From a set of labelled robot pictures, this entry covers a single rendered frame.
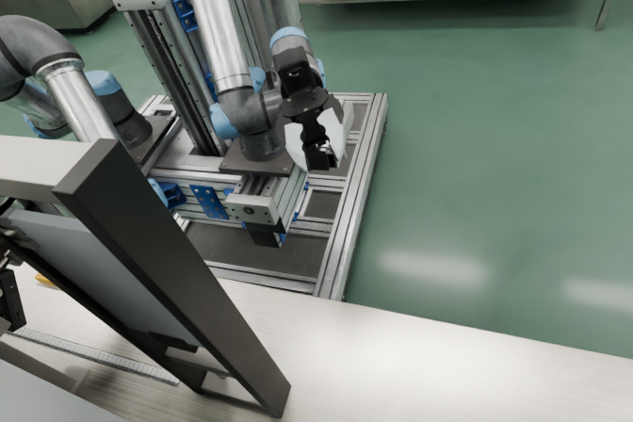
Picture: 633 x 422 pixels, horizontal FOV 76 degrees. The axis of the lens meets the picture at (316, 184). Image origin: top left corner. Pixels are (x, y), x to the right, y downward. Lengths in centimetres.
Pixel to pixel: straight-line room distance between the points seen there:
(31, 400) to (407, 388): 50
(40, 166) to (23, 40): 68
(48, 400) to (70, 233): 14
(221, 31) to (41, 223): 56
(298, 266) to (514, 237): 96
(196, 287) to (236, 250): 139
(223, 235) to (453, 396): 134
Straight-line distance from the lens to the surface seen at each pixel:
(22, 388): 41
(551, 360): 77
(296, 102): 61
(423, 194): 210
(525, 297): 185
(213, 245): 185
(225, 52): 83
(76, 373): 91
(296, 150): 54
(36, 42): 99
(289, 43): 75
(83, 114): 94
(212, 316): 44
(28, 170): 33
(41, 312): 106
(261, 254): 174
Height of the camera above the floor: 160
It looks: 47 degrees down
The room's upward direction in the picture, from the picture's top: 14 degrees counter-clockwise
